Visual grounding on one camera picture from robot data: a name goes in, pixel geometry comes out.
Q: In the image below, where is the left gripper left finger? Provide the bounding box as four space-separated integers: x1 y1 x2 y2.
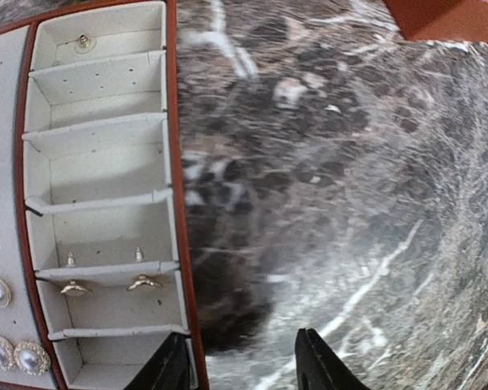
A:
124 332 190 390

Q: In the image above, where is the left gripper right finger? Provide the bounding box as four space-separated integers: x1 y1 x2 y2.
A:
294 328 369 390

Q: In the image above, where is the red jewelry tray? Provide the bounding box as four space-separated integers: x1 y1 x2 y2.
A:
0 1 208 389

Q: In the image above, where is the red jewelry box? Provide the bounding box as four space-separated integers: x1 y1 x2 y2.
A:
384 0 488 43

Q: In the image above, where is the gold stud earring right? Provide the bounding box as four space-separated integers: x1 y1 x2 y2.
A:
126 274 163 293

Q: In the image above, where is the gold stud earring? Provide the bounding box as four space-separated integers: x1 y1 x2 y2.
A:
126 274 163 293
60 279 92 297

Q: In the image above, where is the gold stud earring left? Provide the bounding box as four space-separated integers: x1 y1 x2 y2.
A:
60 279 92 297

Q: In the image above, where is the pearl earring framed right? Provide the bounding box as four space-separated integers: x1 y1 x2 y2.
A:
13 340 51 376

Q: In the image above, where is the pearl earring framed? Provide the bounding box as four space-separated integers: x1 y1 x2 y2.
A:
13 340 51 376
0 336 15 371

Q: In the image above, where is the pearl earring framed left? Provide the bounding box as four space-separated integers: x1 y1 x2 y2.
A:
0 336 15 371

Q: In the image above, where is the earring back clear disc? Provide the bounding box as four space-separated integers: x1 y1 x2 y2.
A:
74 34 95 54

